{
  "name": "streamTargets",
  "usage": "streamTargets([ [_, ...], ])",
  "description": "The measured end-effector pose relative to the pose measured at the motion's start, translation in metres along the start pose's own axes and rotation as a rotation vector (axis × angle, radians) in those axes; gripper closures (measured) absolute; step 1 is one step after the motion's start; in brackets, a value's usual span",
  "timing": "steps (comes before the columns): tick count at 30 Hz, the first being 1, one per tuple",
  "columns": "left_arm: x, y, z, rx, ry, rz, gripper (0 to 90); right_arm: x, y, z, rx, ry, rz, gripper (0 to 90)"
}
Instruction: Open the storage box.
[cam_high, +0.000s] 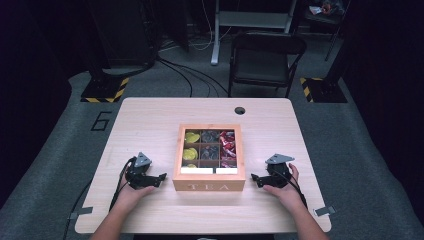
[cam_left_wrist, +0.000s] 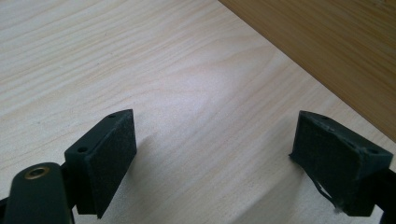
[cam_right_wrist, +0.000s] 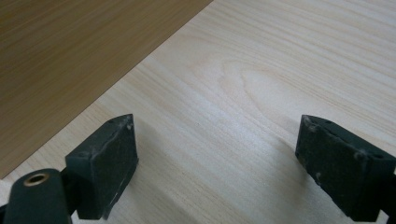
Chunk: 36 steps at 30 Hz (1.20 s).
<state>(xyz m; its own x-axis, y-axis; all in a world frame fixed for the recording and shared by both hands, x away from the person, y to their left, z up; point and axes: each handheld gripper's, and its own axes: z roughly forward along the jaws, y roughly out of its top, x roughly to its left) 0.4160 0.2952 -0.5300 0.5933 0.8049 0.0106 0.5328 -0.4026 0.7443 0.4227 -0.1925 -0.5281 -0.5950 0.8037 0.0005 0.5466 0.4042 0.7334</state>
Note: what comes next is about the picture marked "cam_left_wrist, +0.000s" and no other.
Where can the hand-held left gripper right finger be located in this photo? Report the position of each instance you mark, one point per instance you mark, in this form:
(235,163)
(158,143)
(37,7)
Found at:
(336,161)

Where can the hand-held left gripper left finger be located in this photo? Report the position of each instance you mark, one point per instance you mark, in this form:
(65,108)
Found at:
(106,161)

